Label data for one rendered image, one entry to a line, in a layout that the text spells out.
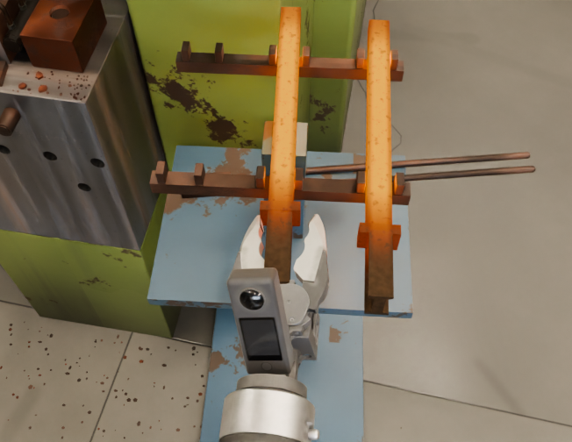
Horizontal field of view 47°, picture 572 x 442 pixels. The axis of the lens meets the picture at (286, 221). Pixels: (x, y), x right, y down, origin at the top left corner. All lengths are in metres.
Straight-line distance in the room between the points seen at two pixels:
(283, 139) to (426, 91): 1.57
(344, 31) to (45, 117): 0.83
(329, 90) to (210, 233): 0.86
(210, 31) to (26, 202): 0.51
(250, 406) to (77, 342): 1.28
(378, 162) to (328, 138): 1.17
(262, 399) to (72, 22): 0.68
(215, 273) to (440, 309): 0.98
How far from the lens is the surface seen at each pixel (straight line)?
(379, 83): 0.88
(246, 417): 0.63
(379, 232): 0.72
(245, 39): 1.14
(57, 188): 1.29
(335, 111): 1.87
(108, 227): 1.35
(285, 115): 0.83
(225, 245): 1.04
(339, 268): 1.02
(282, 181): 0.77
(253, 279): 0.61
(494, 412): 1.80
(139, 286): 1.56
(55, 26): 1.09
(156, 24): 1.17
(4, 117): 1.12
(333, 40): 1.70
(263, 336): 0.64
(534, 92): 2.45
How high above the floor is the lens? 1.65
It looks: 57 degrees down
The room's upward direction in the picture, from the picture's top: straight up
